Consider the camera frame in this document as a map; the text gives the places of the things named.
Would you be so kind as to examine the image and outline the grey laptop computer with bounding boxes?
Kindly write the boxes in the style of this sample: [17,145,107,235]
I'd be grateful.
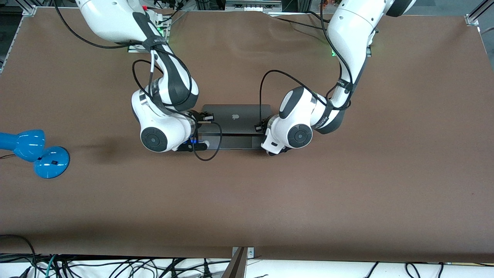
[197,104,273,151]

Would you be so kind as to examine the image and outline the brown table cover sheet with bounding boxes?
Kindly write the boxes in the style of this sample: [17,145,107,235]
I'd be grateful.
[0,7,494,264]

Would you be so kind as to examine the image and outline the grey power strip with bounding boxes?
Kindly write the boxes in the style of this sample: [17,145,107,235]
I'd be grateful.
[225,0,283,12]

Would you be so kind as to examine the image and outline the blue desk lamp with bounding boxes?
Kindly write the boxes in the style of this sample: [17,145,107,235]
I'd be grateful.
[0,129,70,179]

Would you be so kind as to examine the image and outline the aluminium corner profile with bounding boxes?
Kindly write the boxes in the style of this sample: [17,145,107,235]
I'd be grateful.
[465,0,494,27]
[0,0,38,75]

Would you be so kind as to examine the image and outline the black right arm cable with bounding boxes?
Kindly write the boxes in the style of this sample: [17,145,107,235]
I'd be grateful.
[53,0,223,162]

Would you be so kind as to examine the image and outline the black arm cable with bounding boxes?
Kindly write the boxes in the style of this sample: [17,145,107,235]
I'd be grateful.
[53,0,223,162]
[259,0,354,129]

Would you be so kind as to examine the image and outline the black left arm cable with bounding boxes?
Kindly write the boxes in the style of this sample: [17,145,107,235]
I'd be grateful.
[259,0,354,129]

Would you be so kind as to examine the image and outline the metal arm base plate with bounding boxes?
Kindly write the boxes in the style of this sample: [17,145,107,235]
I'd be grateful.
[127,15,171,53]
[330,46,373,58]

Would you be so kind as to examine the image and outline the long black base cable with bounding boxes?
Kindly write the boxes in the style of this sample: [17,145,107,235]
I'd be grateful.
[270,15,328,31]

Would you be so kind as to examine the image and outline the silver table edge bracket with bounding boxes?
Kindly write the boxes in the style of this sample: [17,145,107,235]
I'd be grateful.
[232,246,255,258]

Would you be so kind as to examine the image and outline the dark metal post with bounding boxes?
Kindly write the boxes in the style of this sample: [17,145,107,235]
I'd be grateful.
[221,247,248,278]

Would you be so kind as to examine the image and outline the tangled black floor cables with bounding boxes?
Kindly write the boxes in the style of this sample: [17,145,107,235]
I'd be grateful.
[37,256,233,278]

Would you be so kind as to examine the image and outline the teal floor cable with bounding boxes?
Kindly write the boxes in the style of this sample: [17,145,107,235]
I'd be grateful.
[45,254,58,278]

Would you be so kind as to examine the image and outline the black looped floor cable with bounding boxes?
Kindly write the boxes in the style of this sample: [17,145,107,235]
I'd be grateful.
[0,234,38,278]

